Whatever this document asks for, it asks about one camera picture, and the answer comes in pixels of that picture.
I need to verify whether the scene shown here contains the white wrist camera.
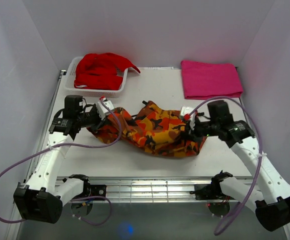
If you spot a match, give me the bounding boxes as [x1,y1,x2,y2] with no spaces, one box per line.
[96,97,115,120]
[179,106,198,133]

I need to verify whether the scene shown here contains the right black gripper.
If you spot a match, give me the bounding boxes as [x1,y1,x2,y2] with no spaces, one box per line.
[179,115,219,144]

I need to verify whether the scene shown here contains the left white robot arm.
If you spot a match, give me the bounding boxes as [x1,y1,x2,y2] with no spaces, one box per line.
[13,95,113,224]

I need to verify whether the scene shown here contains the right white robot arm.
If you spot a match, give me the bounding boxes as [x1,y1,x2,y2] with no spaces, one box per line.
[179,97,290,236]

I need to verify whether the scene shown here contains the orange camouflage trousers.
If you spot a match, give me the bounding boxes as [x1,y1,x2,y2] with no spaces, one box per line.
[87,100,209,158]

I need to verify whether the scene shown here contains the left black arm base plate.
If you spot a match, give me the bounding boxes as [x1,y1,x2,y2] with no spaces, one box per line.
[73,182,107,200]

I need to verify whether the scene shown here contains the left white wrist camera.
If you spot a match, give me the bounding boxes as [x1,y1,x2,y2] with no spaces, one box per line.
[96,97,115,120]

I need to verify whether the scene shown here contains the red garment in basket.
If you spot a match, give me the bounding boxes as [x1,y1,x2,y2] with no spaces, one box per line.
[74,52,141,91]

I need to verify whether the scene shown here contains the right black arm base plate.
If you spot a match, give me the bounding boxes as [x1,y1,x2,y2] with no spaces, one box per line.
[189,184,233,201]

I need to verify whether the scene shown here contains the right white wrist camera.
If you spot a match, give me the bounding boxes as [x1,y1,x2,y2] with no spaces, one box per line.
[179,106,198,133]

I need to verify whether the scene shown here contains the white plastic basket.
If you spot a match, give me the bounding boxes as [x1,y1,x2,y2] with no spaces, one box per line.
[63,56,129,98]

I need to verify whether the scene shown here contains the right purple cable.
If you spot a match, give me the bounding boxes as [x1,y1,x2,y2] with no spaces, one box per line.
[184,96,265,236]

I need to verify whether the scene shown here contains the pink folded trousers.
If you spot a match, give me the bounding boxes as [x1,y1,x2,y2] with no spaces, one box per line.
[180,60,243,100]

